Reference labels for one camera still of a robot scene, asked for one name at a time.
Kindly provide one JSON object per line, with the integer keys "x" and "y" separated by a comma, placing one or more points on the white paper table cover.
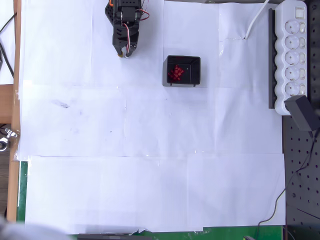
{"x": 150, "y": 187}

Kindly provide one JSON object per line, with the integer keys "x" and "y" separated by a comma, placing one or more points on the white blurred object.
{"x": 20, "y": 230}

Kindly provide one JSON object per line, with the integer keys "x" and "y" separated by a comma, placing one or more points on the green cutting mat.
{"x": 22, "y": 190}

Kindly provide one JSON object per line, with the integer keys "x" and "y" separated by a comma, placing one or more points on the black pegboard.
{"x": 300, "y": 162}

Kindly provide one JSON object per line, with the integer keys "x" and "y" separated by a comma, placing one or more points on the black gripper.
{"x": 120, "y": 43}

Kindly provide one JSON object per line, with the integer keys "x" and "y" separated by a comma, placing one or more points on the black box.
{"x": 181, "y": 84}

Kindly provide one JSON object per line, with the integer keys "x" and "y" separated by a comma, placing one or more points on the metal clamp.
{"x": 7, "y": 132}

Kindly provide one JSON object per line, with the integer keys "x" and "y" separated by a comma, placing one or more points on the black power adapter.
{"x": 298, "y": 112}

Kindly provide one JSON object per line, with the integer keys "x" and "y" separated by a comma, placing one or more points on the orange table clamp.
{"x": 110, "y": 3}

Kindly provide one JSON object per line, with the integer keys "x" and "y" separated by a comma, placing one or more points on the black flat device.
{"x": 112, "y": 237}

